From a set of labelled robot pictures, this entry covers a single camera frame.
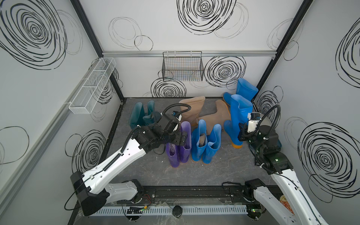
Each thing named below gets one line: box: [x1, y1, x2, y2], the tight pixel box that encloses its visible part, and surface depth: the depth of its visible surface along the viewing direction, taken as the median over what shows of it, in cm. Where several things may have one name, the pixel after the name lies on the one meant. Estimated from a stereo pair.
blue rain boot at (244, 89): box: [222, 77, 259, 106], surface depth 95 cm
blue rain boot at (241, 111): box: [224, 94, 254, 149], surface depth 71 cm
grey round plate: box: [259, 116, 273, 127], surface depth 103 cm
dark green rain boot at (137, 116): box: [128, 101, 146, 130], surface depth 81 cm
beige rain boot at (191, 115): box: [179, 96, 206, 125], surface depth 88 cm
